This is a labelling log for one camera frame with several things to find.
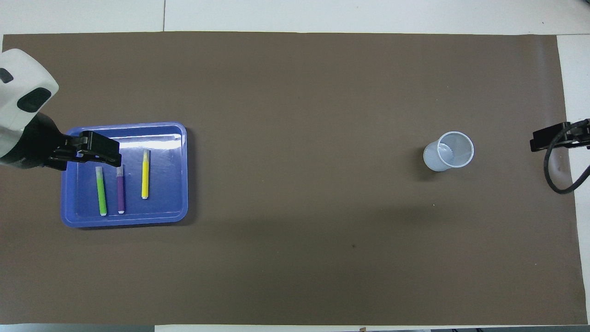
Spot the purple marker pen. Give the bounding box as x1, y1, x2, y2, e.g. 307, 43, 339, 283
116, 165, 126, 214

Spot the blue plastic tray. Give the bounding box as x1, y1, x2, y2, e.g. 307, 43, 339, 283
61, 122, 189, 228

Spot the translucent plastic cup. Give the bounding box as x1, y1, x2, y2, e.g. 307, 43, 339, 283
423, 131, 475, 172

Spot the green marker pen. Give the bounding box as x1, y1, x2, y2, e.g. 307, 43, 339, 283
95, 166, 108, 216

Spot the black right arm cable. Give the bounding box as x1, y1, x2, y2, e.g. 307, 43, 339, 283
544, 119, 590, 195

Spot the brown table mat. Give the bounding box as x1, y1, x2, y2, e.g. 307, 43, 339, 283
0, 31, 588, 326

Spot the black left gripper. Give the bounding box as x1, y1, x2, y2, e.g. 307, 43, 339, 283
0, 113, 122, 172

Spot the yellow marker pen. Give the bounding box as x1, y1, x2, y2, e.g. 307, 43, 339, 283
141, 149, 150, 200

